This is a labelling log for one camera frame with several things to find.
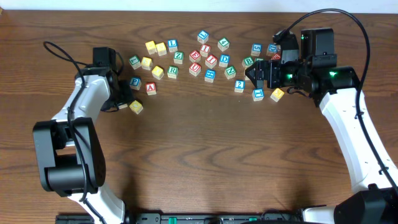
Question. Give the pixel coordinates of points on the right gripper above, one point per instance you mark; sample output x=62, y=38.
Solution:
x=265, y=74

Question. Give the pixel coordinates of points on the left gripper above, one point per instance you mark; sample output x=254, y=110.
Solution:
x=125, y=92

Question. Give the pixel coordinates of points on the yellow O block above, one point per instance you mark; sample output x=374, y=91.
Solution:
x=136, y=107

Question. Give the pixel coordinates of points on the green R block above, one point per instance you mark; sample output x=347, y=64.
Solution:
x=172, y=72

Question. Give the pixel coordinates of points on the blue L block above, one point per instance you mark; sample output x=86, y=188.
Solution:
x=172, y=45

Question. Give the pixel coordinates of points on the yellow C block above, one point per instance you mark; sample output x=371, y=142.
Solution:
x=123, y=106

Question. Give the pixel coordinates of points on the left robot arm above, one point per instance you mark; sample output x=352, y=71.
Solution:
x=69, y=155

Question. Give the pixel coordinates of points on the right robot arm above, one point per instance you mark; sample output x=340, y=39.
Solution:
x=310, y=65

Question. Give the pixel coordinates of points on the blue P block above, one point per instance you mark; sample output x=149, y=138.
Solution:
x=135, y=83

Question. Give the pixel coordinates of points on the green B block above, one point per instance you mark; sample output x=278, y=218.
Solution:
x=247, y=62

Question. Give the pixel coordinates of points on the blue 2 block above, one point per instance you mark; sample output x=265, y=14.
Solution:
x=239, y=86

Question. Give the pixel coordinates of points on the blue T block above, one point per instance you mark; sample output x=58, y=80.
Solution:
x=258, y=94

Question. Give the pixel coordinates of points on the blue 5 block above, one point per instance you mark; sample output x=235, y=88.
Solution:
x=256, y=50

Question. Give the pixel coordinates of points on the red M block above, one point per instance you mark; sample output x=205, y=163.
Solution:
x=276, y=57

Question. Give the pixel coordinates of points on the red A block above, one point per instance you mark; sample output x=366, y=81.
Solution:
x=151, y=88

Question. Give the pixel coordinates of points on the green N block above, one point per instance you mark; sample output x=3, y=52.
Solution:
x=230, y=72

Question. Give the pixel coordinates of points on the blue D block right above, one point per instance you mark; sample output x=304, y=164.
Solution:
x=272, y=49

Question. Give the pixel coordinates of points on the blue d block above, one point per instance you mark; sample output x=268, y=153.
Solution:
x=272, y=49
x=224, y=60

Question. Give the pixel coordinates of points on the yellow block far right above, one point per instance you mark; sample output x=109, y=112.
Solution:
x=277, y=94

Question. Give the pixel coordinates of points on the blue D block centre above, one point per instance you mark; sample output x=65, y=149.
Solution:
x=224, y=60

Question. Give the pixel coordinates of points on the yellow block centre left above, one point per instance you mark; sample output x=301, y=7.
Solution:
x=158, y=72

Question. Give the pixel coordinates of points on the green 4 block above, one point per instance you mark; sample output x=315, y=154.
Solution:
x=223, y=44

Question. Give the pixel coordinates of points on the blue H block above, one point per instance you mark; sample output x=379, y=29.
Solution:
x=210, y=76

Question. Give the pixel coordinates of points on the red I block lower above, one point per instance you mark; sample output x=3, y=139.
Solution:
x=211, y=61

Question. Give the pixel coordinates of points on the red i block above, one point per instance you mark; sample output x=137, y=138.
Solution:
x=205, y=50
x=211, y=61

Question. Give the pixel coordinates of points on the yellow block top left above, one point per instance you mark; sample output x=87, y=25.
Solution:
x=151, y=47

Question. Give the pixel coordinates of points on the red I block upper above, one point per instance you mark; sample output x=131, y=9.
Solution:
x=205, y=50

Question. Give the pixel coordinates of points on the yellow S block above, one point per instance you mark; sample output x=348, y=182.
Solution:
x=161, y=49

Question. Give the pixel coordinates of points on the red U block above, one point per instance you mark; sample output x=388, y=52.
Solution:
x=194, y=69

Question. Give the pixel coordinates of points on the green Z block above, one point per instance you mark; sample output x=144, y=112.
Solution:
x=178, y=57

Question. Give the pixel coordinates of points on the red E block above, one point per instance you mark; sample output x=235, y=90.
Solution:
x=195, y=56

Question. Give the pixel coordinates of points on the blue block top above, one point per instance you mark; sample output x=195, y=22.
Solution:
x=202, y=37

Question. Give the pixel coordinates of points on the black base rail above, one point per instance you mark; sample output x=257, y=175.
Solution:
x=158, y=218

